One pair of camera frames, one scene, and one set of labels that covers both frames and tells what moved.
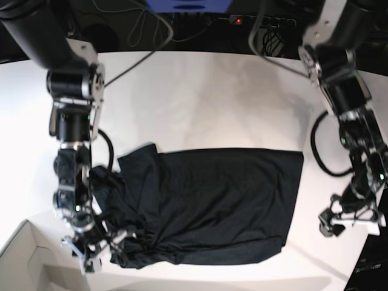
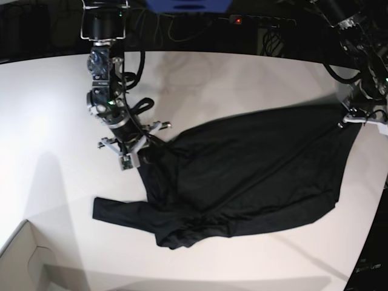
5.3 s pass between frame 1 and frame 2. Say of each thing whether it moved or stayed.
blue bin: stayed
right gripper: moved
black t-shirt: moved
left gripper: moved
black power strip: stayed
